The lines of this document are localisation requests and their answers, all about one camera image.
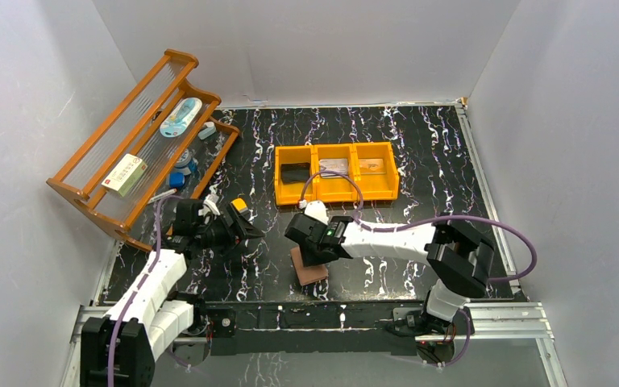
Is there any yellow three-compartment bin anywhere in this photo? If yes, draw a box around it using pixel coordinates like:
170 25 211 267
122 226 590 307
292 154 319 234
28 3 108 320
274 142 400 206

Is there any white orange marker pen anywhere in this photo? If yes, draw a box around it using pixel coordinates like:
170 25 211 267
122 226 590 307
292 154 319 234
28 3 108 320
147 189 177 204

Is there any small yellow grey box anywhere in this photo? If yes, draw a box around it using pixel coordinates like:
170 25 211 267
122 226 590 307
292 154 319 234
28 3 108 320
231 198 250 217

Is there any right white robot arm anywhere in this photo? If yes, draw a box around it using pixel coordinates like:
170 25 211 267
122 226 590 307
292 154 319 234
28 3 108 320
285 201 495 334

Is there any card stack middle bin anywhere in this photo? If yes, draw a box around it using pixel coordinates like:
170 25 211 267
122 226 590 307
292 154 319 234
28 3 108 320
319 158 349 178

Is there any card in right bin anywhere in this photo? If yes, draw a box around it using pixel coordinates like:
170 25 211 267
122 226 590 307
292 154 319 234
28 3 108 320
359 158 386 175

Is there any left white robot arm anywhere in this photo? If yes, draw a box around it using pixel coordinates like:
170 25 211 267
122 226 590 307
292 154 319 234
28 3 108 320
79 194 264 386

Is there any orange wooden shelf rack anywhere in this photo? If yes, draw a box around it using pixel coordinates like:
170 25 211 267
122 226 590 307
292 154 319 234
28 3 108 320
47 49 240 252

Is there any black metal base rail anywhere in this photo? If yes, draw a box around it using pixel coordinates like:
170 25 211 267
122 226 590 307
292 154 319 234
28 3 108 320
72 298 556 359

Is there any pink leather card holder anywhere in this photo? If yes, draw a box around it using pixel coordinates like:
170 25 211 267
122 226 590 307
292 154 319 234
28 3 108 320
290 247 329 286

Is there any blue white tape roll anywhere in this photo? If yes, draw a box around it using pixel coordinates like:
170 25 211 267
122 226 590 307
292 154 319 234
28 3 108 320
173 148 197 176

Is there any blue white toothbrush package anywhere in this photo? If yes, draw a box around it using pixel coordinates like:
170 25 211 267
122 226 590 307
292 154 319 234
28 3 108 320
159 97 202 138

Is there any white green medicine box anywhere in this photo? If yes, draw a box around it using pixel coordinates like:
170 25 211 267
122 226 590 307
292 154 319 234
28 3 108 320
101 154 147 197

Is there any blue round cap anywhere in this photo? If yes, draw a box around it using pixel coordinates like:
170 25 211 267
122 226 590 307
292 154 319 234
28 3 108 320
167 173 185 190

